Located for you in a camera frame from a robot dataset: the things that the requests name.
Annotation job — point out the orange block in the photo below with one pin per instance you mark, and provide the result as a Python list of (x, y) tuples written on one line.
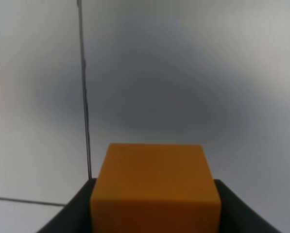
[(155, 188)]

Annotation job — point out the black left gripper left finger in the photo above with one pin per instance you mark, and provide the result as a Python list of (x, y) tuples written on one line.
[(75, 216)]

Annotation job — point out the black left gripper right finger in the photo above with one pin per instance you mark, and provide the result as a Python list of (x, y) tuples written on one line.
[(238, 217)]

